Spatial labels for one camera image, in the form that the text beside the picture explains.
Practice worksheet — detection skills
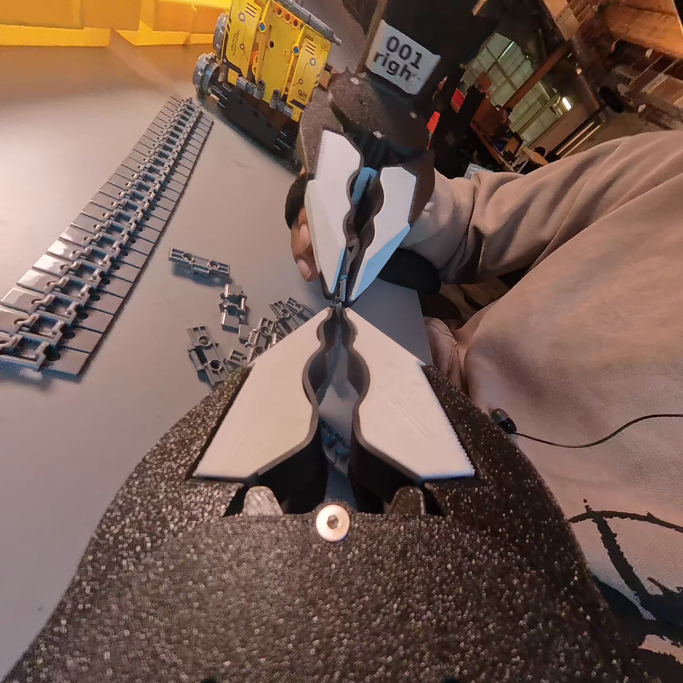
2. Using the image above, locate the person's right forearm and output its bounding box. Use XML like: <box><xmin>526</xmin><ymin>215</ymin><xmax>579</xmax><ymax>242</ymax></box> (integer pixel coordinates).
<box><xmin>406</xmin><ymin>131</ymin><xmax>683</xmax><ymax>286</ymax></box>

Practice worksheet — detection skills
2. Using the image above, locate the yellow plastic storage bin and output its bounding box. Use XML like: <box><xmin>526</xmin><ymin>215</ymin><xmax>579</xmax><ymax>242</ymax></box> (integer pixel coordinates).
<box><xmin>0</xmin><ymin>0</ymin><xmax>113</xmax><ymax>48</ymax></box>
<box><xmin>115</xmin><ymin>0</ymin><xmax>230</xmax><ymax>46</ymax></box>

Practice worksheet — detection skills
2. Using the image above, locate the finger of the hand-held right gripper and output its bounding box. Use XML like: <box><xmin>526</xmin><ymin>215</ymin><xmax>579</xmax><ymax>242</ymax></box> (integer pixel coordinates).
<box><xmin>346</xmin><ymin>165</ymin><xmax>419</xmax><ymax>302</ymax></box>
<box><xmin>304</xmin><ymin>129</ymin><xmax>366</xmax><ymax>301</ymax></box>

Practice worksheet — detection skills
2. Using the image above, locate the thin black cable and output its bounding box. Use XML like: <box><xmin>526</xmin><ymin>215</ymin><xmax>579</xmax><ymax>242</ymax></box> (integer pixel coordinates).
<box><xmin>515</xmin><ymin>413</ymin><xmax>683</xmax><ymax>449</ymax></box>

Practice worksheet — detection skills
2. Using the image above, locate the double grey track link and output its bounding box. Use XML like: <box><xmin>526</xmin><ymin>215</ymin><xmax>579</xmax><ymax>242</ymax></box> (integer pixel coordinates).
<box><xmin>168</xmin><ymin>247</ymin><xmax>232</xmax><ymax>279</ymax></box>

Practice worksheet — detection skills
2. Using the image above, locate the person's right hand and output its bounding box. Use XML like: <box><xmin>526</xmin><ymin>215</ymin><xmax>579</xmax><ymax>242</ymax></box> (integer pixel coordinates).
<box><xmin>291</xmin><ymin>209</ymin><xmax>322</xmax><ymax>284</ymax></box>

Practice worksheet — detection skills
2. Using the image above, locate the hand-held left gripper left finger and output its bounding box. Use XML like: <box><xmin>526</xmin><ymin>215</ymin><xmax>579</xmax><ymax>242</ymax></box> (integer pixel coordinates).
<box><xmin>191</xmin><ymin>307</ymin><xmax>334</xmax><ymax>481</ymax></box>

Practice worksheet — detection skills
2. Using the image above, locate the grey toy track belt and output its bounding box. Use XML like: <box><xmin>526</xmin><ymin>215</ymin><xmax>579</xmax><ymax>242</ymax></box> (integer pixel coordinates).
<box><xmin>0</xmin><ymin>96</ymin><xmax>214</xmax><ymax>377</ymax></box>
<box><xmin>319</xmin><ymin>296</ymin><xmax>354</xmax><ymax>470</ymax></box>

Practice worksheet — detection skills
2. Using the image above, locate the person's beige hoodie torso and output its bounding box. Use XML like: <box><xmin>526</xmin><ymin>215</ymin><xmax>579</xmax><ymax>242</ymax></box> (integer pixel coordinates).
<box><xmin>424</xmin><ymin>203</ymin><xmax>683</xmax><ymax>668</ymax></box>

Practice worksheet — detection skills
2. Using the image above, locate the yellow toy robot vehicle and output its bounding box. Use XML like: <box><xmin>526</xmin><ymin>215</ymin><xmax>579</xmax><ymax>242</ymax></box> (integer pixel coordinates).
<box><xmin>193</xmin><ymin>0</ymin><xmax>342</xmax><ymax>170</ymax></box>

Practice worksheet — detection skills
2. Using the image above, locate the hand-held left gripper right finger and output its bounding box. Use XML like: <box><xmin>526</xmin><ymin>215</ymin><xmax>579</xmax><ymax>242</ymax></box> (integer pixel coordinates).
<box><xmin>341</xmin><ymin>308</ymin><xmax>477</xmax><ymax>481</ymax></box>

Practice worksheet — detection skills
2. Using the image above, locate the grey desk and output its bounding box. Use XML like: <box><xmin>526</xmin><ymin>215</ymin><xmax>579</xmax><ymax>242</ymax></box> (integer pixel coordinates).
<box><xmin>0</xmin><ymin>32</ymin><xmax>433</xmax><ymax>662</ymax></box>

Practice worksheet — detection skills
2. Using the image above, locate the black chair armrest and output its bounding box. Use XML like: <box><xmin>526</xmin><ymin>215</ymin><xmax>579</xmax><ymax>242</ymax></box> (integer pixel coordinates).
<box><xmin>376</xmin><ymin>250</ymin><xmax>443</xmax><ymax>297</ymax></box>

